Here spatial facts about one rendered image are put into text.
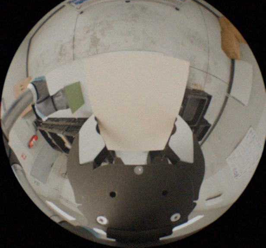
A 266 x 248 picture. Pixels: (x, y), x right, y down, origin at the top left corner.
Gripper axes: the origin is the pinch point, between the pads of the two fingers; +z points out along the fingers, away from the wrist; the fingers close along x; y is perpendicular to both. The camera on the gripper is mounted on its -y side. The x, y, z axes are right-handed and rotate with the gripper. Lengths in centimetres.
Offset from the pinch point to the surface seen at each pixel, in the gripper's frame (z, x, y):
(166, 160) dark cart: 63, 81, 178
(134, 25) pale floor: 111, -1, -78
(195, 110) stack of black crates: 62, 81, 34
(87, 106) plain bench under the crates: 40, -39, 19
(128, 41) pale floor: 111, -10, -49
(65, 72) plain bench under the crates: 40, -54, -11
